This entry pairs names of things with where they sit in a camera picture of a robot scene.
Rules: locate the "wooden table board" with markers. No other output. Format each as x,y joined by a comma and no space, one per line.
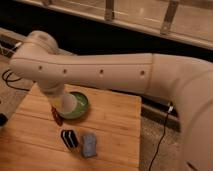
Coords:
31,139

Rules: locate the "black white striped eraser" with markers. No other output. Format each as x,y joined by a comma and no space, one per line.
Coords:
69,138

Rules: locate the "green ceramic bowl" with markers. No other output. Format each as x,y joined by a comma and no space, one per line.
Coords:
80,110

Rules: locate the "black object at left edge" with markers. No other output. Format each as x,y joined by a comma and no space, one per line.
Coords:
3,119

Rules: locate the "red handled tool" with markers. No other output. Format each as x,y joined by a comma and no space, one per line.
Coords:
56,116

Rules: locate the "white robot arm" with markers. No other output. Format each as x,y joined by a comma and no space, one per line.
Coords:
187,82

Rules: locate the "blue sponge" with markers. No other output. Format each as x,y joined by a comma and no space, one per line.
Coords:
89,145

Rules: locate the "white ceramic cup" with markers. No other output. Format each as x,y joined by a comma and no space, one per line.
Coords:
68,103

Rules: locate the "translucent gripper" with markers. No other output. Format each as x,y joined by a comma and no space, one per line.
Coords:
56,101

